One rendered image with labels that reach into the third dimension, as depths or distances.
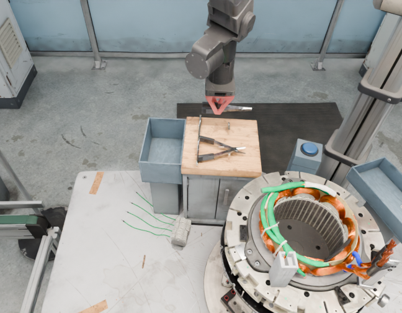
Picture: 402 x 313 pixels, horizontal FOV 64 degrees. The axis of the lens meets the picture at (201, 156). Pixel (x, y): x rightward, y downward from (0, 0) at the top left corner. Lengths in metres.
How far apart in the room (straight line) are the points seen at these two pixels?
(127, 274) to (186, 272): 0.17
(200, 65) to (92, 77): 2.40
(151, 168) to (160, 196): 0.16
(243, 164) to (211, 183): 0.11
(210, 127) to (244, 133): 0.10
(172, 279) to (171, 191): 0.24
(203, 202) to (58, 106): 2.02
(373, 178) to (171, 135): 0.56
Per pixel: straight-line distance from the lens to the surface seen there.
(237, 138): 0.88
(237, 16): 0.64
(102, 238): 1.05
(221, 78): 0.74
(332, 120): 2.72
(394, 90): 0.99
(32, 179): 2.33
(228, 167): 0.81
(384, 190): 0.95
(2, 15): 2.83
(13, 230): 1.22
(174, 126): 0.94
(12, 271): 2.03
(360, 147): 1.10
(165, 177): 0.86
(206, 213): 0.99
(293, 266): 0.57
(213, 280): 0.95
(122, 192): 1.13
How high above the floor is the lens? 1.69
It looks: 49 degrees down
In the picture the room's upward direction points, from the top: 3 degrees clockwise
